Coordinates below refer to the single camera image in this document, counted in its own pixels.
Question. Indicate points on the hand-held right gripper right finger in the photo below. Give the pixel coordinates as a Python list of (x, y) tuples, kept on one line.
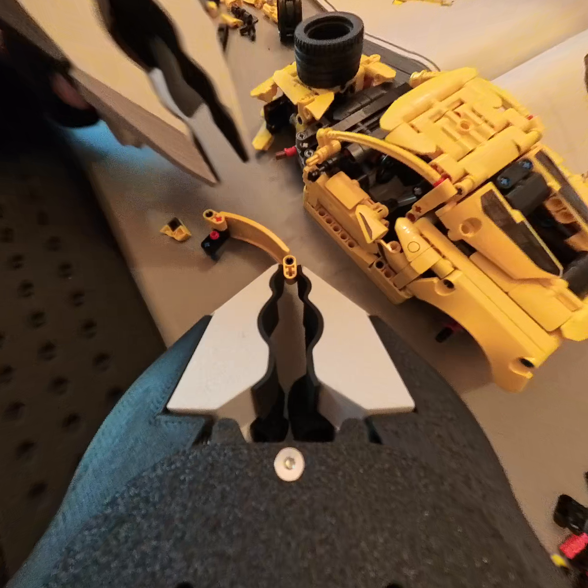
[(358, 367)]

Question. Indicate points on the grey desk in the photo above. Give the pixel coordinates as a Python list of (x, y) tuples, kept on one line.
[(257, 197)]

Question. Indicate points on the yellow toy brick car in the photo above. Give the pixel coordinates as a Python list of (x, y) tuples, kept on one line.
[(459, 206)]

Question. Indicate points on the open instruction booklet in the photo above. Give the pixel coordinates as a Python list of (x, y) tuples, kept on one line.
[(482, 32)]

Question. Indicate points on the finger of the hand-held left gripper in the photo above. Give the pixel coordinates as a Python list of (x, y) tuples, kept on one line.
[(206, 59), (115, 87)]

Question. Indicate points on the pile of yellow black bricks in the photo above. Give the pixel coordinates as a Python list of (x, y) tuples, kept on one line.
[(239, 18)]

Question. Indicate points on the person's left hand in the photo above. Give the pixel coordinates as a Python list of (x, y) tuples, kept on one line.
[(73, 99)]

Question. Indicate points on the pile of red black bricks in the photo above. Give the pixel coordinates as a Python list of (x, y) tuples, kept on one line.
[(572, 542)]

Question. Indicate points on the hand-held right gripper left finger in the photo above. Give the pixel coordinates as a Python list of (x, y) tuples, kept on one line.
[(225, 367)]

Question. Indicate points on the small black brick red pin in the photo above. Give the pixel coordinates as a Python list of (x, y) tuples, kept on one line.
[(215, 246)]

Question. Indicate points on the yellow toy bracket piece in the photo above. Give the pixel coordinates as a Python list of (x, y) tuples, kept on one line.
[(177, 232)]

